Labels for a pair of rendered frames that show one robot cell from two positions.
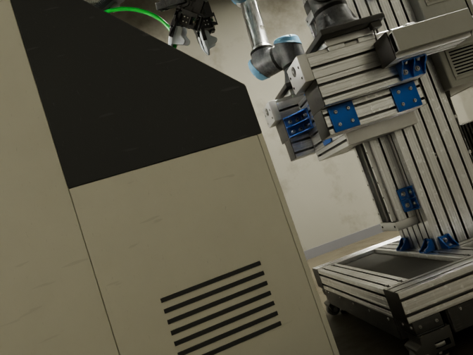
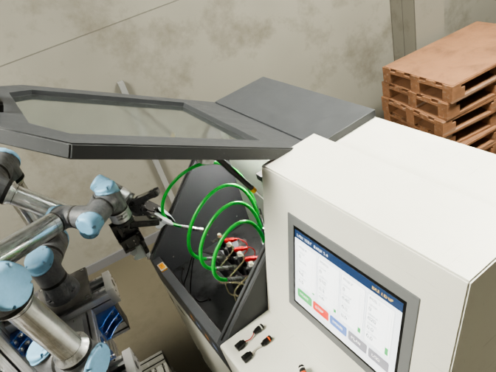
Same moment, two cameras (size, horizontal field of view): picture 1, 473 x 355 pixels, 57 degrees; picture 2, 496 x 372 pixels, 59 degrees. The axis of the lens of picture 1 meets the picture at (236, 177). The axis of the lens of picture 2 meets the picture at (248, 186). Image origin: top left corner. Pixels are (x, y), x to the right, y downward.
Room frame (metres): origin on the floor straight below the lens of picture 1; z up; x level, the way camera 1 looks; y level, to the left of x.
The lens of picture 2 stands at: (3.04, 0.22, 2.26)
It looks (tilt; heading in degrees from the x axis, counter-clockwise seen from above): 34 degrees down; 173
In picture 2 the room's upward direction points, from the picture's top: 18 degrees counter-clockwise
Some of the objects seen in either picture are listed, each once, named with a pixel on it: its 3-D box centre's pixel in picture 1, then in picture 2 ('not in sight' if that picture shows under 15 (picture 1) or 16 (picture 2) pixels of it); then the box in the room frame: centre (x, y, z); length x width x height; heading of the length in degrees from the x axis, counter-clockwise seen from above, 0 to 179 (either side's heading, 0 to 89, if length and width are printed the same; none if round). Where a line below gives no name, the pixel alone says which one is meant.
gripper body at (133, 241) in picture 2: (201, 18); (127, 232); (1.68, -0.07, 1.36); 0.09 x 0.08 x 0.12; 107
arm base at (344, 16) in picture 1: (334, 22); (57, 285); (1.45, -0.49, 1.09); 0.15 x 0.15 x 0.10
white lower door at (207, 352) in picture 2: not in sight; (215, 364); (1.66, -0.01, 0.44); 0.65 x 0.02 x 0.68; 17
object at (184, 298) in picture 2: not in sight; (190, 305); (1.65, 0.00, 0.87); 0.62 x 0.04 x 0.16; 17
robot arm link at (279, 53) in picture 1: (288, 51); (52, 354); (1.95, -0.41, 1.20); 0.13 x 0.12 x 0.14; 55
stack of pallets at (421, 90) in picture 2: not in sight; (462, 97); (0.22, 2.49, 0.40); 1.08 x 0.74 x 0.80; 98
